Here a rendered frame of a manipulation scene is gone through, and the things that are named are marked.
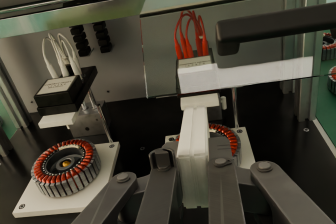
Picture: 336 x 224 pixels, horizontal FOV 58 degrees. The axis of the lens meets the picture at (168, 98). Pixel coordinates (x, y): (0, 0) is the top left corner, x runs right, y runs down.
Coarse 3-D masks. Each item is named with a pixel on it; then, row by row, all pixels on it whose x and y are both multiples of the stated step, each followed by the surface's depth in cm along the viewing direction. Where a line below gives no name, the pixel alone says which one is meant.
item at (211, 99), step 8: (184, 96) 49; (192, 96) 49; (200, 96) 49; (208, 96) 48; (216, 96) 48; (184, 104) 48; (192, 104) 48; (200, 104) 48; (208, 104) 47; (216, 104) 47
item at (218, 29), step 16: (256, 16) 23; (272, 16) 22; (288, 16) 22; (304, 16) 22; (320, 16) 22; (224, 32) 23; (240, 32) 22; (256, 32) 22; (272, 32) 22; (288, 32) 22; (304, 32) 22; (224, 48) 24
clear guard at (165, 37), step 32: (160, 0) 31; (192, 0) 29; (224, 0) 27; (256, 0) 27; (288, 0) 26; (320, 0) 26; (160, 32) 27; (192, 32) 27; (320, 32) 25; (160, 64) 27; (192, 64) 26; (224, 64) 26; (256, 64) 25; (288, 64) 25; (320, 64) 24; (160, 96) 26
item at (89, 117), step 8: (88, 104) 65; (104, 104) 65; (80, 112) 63; (88, 112) 62; (96, 112) 61; (104, 112) 64; (80, 120) 62; (88, 120) 62; (96, 120) 62; (72, 128) 64; (80, 128) 63; (88, 128) 63; (96, 128) 63; (80, 136) 65
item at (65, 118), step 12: (72, 72) 62; (84, 72) 61; (96, 72) 63; (48, 84) 54; (60, 84) 53; (72, 84) 52; (84, 84) 56; (36, 96) 51; (48, 96) 51; (60, 96) 50; (72, 96) 51; (84, 96) 55; (36, 108) 52; (48, 108) 52; (60, 108) 52; (72, 108) 52; (84, 108) 63; (48, 120) 51; (60, 120) 50; (72, 120) 50
